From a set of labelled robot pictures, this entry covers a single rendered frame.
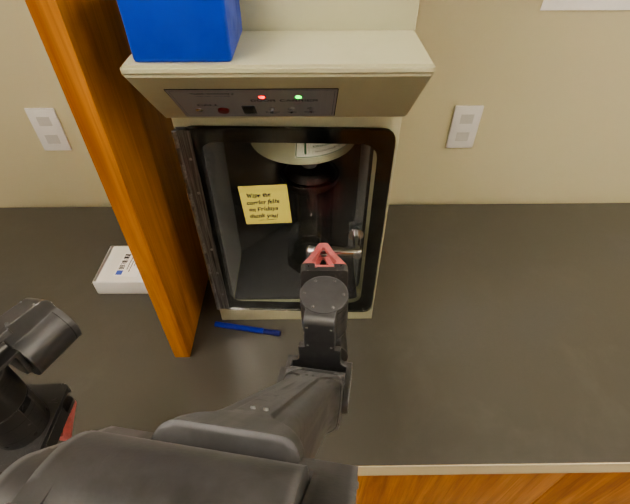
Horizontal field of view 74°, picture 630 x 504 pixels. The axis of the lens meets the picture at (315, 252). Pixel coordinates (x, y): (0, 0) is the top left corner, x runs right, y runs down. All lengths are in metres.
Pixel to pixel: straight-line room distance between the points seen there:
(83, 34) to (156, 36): 0.11
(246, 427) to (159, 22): 0.39
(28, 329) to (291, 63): 0.39
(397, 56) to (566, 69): 0.75
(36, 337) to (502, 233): 1.03
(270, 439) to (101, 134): 0.46
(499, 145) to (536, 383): 0.61
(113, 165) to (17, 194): 0.89
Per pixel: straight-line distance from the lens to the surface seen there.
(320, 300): 0.48
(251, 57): 0.49
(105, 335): 0.99
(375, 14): 0.57
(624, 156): 1.42
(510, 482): 1.03
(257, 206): 0.68
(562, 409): 0.92
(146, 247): 0.67
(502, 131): 1.21
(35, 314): 0.55
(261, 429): 0.19
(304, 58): 0.48
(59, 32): 0.54
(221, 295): 0.85
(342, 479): 0.17
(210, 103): 0.54
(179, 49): 0.48
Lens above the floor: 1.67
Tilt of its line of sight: 44 degrees down
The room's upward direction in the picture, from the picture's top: straight up
